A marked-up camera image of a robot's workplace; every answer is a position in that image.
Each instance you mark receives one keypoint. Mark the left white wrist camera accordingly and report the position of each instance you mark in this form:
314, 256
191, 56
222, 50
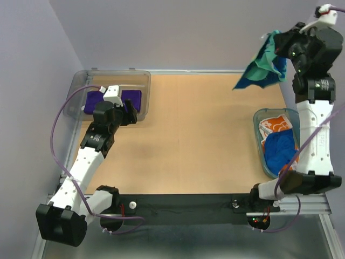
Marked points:
112, 94

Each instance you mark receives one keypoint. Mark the blue towel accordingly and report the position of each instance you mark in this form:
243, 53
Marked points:
279, 149

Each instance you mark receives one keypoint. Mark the yellow towel teal trim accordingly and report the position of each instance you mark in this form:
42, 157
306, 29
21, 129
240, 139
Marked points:
266, 68

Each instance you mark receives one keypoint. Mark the orange white patterned towel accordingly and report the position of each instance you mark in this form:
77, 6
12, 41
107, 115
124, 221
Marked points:
274, 124

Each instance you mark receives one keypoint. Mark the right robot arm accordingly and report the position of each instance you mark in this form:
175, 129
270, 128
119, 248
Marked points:
314, 173

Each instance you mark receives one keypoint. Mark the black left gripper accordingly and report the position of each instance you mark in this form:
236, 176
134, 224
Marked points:
131, 117

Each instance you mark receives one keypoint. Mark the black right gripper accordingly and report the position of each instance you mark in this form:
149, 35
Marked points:
284, 39

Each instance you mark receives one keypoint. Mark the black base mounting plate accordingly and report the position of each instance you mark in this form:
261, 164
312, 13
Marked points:
188, 209

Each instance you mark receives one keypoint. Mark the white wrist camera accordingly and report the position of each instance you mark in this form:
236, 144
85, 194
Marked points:
326, 16
112, 94

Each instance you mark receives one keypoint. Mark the teal plastic bin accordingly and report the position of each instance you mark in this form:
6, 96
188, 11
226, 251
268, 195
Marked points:
268, 113

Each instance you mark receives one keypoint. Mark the purple towel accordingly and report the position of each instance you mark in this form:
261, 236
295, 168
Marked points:
94, 97

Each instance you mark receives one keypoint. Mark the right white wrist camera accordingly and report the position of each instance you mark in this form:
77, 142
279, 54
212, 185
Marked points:
326, 16

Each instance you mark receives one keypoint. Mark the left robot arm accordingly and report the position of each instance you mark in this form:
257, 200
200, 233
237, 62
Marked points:
65, 218

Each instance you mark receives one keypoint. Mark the aluminium frame rail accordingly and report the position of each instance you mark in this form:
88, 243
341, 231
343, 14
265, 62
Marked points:
162, 153

